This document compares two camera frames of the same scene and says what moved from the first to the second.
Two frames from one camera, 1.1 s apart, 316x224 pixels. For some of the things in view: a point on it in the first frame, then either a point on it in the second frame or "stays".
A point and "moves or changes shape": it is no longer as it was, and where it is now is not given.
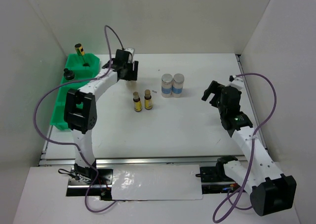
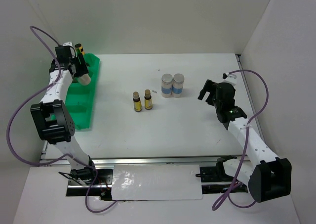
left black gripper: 132,74 to 82,67
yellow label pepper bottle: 79,49 stays
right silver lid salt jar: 178,80 stays
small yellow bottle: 148,100 stays
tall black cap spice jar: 131,83 moves or changes shape
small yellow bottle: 138,106 stays
